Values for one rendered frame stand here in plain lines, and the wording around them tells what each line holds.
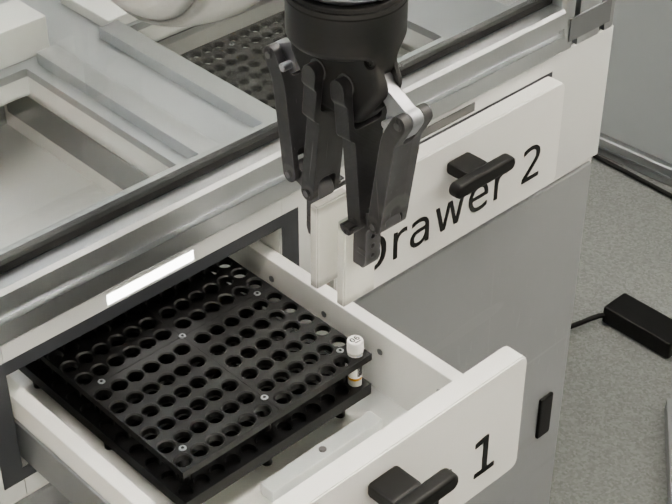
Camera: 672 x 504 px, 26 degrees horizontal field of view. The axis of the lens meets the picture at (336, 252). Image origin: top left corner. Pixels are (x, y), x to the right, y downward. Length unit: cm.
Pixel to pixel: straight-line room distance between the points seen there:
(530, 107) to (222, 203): 34
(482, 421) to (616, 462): 128
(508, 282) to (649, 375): 102
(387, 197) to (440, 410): 16
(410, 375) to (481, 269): 34
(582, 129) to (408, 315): 26
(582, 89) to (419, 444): 53
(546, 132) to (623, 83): 154
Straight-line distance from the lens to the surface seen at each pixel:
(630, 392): 242
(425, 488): 95
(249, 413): 102
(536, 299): 152
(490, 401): 102
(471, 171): 124
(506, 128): 130
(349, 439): 107
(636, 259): 270
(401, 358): 109
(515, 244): 144
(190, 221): 109
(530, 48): 132
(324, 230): 99
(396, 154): 90
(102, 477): 100
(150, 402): 103
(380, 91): 88
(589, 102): 143
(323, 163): 96
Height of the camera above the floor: 160
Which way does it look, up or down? 37 degrees down
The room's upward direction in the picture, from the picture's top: straight up
